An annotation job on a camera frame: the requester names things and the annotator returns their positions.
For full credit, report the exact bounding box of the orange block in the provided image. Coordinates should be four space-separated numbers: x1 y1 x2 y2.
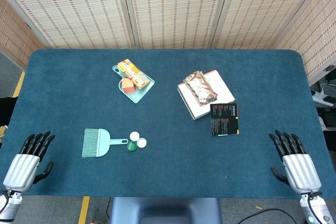
121 78 136 94

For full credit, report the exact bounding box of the mint green dustpan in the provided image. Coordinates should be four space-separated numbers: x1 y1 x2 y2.
112 64 155 104

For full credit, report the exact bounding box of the black floor cable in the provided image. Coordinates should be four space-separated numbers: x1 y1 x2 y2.
237 208 307 224

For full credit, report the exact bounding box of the blue felt table cover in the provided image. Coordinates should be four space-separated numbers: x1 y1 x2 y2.
0 48 336 199

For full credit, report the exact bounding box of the black printed card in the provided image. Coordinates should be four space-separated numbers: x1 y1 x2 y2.
209 103 240 137

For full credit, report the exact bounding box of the yellow floor tape strip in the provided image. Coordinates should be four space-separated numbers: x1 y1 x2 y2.
12 71 26 98
78 196 91 224

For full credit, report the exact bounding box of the white book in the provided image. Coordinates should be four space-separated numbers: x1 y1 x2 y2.
177 69 236 121

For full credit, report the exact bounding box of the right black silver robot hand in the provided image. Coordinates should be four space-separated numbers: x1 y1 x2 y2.
268 129 322 195

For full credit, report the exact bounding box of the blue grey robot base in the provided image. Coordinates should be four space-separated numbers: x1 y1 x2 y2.
109 197 223 224

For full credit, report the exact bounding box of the woven folding screen panel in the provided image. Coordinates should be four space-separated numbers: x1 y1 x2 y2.
275 0 336 84
0 0 46 70
209 0 336 50
0 0 137 49
121 0 234 50

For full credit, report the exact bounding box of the yellow snack package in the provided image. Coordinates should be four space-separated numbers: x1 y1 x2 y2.
117 59 150 90

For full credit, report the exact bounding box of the crumpled silver brown wrapper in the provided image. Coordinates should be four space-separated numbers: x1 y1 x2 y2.
183 70 218 107

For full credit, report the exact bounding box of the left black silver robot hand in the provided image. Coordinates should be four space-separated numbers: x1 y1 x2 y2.
2 131 56 191

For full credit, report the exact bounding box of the black fabric object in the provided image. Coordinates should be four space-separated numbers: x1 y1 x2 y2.
0 97 18 127

